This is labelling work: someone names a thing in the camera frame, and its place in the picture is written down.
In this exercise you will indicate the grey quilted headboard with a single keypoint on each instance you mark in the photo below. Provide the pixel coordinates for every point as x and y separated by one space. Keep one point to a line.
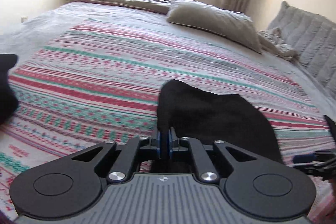
313 37

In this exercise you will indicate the black pants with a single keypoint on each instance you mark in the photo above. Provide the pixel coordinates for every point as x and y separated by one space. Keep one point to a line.
208 117

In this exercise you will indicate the crumpled beige blanket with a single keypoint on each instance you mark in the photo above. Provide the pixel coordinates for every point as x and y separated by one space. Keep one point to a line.
272 42

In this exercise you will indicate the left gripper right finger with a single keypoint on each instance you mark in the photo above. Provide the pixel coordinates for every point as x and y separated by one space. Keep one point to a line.
194 153

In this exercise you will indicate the black folded garment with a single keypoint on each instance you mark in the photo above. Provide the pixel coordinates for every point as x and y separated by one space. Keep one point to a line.
9 102

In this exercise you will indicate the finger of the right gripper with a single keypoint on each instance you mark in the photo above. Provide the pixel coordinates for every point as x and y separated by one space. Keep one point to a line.
304 158

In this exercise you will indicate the beige pillow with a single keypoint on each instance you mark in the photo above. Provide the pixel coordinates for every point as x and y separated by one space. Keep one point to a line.
234 26

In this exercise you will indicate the patterned knit bedspread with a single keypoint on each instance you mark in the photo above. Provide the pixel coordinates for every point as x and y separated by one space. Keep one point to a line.
89 72

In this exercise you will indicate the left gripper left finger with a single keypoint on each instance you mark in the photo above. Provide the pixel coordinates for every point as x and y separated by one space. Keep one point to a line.
128 157

